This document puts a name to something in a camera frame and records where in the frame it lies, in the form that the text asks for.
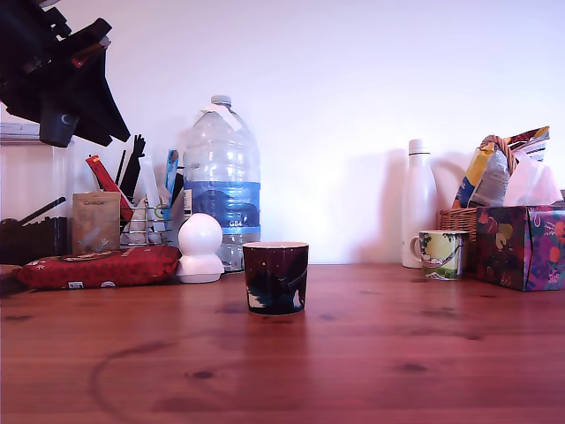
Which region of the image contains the small white round camera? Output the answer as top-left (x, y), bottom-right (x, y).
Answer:
top-left (176, 212), bottom-right (226, 284)

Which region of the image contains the yellow and silver snack bag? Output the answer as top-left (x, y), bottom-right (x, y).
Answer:
top-left (451, 142), bottom-right (514, 209)

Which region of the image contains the floral tissue box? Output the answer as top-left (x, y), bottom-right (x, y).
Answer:
top-left (475, 204), bottom-right (565, 293)

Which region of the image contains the brown cardboard box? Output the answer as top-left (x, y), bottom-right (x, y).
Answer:
top-left (71, 191), bottom-right (123, 257)

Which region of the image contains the black utensil handle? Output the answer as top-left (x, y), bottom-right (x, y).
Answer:
top-left (16, 196), bottom-right (67, 225)

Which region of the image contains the blue and white sachet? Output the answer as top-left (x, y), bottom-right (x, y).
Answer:
top-left (163, 148), bottom-right (181, 231)

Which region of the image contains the red flat utensil packet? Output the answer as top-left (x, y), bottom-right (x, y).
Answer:
top-left (85, 154), bottom-right (134, 222)

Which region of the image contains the wire kitchen tool rack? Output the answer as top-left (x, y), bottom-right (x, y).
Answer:
top-left (118, 197), bottom-right (178, 246)

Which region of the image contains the white insulated bottle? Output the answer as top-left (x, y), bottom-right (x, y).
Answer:
top-left (401, 138), bottom-right (440, 269)

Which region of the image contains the thin black chopstick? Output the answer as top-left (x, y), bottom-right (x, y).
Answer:
top-left (114, 149), bottom-right (128, 187)

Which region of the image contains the wicker basket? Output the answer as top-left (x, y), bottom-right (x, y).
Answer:
top-left (437, 134), bottom-right (518, 258)

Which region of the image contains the large clear water bottle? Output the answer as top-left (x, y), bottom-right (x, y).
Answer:
top-left (182, 94), bottom-right (262, 273)

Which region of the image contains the red patterned packet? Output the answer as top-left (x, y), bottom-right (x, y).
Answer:
top-left (14, 245), bottom-right (183, 292)

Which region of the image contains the green illustrated mug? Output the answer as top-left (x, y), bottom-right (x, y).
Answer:
top-left (409, 229), bottom-right (471, 282)

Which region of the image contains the white tissue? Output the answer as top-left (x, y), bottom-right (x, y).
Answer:
top-left (502, 148), bottom-right (565, 208)

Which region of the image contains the colourful striped snack bag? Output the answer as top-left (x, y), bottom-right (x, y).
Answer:
top-left (502, 125), bottom-right (552, 161)

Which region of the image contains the dark slatted box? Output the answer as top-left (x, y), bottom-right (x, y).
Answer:
top-left (0, 216), bottom-right (70, 267)

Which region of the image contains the dark night-scene coffee cup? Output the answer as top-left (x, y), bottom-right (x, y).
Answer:
top-left (242, 240), bottom-right (310, 317)

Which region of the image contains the black slotted spatula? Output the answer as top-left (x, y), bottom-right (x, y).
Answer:
top-left (118, 133), bottom-right (147, 201)

